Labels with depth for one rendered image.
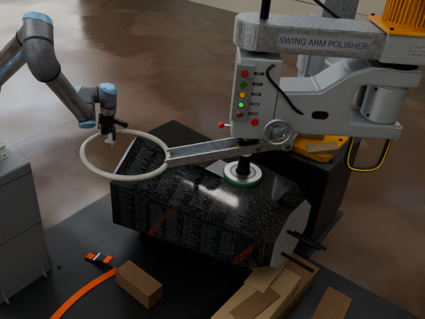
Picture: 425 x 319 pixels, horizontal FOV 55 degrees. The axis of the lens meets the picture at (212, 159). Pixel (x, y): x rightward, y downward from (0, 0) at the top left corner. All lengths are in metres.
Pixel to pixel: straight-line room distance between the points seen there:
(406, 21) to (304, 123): 0.62
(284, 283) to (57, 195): 1.97
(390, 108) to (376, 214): 1.67
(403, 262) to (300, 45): 1.99
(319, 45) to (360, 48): 0.18
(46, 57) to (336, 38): 1.21
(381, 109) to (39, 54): 1.56
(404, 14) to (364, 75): 0.30
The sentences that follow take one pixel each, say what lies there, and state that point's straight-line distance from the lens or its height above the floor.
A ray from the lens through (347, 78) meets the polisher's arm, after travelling 2.05.
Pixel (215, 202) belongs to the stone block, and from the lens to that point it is 2.29.
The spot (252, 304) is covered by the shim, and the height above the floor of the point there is 0.26.
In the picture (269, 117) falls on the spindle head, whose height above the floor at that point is 1.25.
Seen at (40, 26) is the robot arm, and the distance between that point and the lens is 1.84.
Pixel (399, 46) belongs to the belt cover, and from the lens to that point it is 2.04.
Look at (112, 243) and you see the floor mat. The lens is 3.07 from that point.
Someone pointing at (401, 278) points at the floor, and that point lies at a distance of 3.26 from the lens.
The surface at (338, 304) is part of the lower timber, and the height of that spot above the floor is 0.13.
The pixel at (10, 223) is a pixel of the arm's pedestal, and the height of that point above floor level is 0.53.
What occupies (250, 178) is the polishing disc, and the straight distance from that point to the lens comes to 2.28.
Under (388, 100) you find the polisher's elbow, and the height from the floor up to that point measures 1.38.
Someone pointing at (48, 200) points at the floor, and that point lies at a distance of 3.55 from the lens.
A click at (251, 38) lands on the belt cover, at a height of 1.63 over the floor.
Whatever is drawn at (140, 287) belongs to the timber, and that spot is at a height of 0.14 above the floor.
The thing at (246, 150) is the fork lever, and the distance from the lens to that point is 2.18.
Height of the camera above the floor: 2.16
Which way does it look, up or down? 33 degrees down
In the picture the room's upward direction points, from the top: 5 degrees clockwise
